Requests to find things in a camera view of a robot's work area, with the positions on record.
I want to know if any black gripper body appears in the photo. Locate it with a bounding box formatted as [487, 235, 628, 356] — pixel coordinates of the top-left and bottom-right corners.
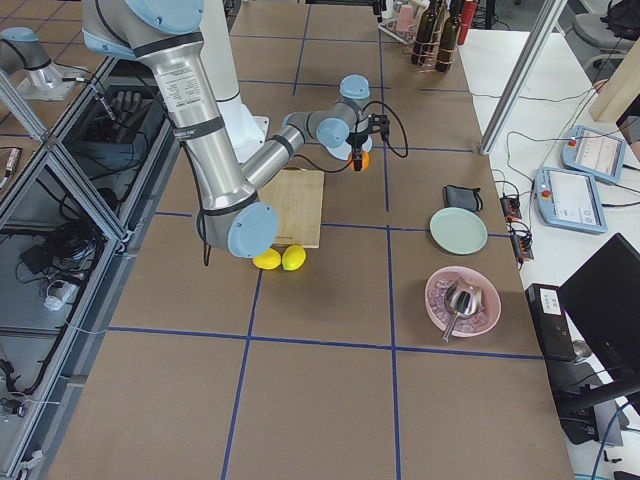
[348, 114, 390, 146]

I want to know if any orange mandarin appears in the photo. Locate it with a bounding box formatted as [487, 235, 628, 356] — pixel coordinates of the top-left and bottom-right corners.
[348, 151, 370, 172]

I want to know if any light blue plate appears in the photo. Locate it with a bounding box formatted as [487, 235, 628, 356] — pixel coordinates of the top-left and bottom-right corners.
[326, 138, 373, 161]

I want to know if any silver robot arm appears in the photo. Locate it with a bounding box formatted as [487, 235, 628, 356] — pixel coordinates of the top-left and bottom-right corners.
[1, 27, 76, 101]
[82, 1, 371, 258]

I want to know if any light green plate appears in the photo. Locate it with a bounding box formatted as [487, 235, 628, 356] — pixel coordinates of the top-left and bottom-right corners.
[429, 207, 488, 255]

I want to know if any bamboo cutting board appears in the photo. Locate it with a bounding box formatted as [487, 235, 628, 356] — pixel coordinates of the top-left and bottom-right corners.
[259, 168, 325, 248]

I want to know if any dark grey folded cloth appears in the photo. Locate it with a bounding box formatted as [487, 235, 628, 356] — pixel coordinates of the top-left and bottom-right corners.
[442, 185, 484, 212]

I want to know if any pink plastic cup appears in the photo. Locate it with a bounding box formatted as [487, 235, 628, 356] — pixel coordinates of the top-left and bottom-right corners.
[396, 4, 414, 34]

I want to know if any lower yellow lemon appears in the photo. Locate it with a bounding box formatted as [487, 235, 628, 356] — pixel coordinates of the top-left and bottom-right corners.
[281, 245, 307, 271]

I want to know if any yellow lemon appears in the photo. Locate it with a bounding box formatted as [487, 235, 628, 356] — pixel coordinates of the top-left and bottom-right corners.
[281, 245, 307, 271]
[252, 248, 282, 270]

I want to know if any upper yellow lemon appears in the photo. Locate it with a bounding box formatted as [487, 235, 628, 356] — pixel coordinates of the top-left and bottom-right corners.
[252, 248, 282, 270]

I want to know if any large metal spoon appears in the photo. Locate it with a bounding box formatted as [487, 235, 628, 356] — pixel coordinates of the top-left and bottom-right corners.
[441, 278, 483, 343]

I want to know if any pink bowl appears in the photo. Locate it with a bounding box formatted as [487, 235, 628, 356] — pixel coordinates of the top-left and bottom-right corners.
[424, 266, 502, 338]

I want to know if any near teach pendant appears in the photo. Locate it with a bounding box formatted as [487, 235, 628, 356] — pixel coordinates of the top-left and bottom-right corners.
[534, 167, 607, 235]

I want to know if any teach pendant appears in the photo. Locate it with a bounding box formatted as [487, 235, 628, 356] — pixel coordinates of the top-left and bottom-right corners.
[561, 125, 627, 185]
[534, 167, 607, 235]

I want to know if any far teach pendant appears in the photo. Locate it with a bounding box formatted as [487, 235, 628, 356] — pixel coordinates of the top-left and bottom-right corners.
[561, 125, 627, 185]

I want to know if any black desktop box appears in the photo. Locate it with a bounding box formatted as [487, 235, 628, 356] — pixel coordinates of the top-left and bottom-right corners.
[525, 283, 575, 362]

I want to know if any black computer monitor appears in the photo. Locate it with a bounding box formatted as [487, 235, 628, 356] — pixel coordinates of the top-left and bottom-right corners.
[559, 233, 639, 381]

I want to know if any copper wire bottle rack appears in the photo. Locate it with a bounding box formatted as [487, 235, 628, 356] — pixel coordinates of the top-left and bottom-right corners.
[416, 3, 456, 72]

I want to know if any white wire cup rack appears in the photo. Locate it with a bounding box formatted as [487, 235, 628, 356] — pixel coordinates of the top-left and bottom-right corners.
[377, 18, 413, 46]

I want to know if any aluminium frame post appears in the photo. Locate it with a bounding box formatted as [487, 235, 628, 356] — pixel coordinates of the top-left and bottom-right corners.
[479, 0, 568, 155]

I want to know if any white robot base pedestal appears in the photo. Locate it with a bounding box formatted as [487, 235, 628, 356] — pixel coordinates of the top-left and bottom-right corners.
[200, 0, 270, 163]

